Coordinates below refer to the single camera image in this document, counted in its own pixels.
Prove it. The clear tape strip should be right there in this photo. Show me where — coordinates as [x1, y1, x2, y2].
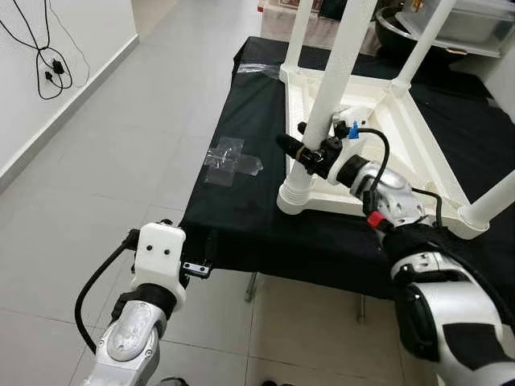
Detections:
[233, 63, 281, 77]

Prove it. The white plastic table leg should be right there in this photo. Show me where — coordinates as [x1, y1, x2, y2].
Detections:
[459, 169, 515, 240]
[276, 0, 379, 216]
[283, 0, 315, 77]
[390, 0, 459, 93]

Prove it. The clear plastic storage box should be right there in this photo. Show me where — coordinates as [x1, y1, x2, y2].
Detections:
[394, 0, 515, 59]

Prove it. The black tablecloth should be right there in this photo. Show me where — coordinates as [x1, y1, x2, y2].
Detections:
[179, 36, 515, 326]

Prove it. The beige cloth covered bench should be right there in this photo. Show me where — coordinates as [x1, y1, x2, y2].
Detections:
[257, 4, 387, 55]

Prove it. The black looped wall cable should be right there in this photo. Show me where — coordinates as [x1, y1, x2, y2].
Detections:
[0, 0, 91, 101]

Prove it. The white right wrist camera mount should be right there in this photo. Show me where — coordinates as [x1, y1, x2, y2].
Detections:
[322, 107, 363, 184]

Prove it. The white plastic children table top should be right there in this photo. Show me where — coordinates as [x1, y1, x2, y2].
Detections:
[276, 63, 492, 240]

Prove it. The cross-shaped clear tape patch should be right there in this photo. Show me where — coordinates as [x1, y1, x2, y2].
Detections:
[203, 137, 264, 187]

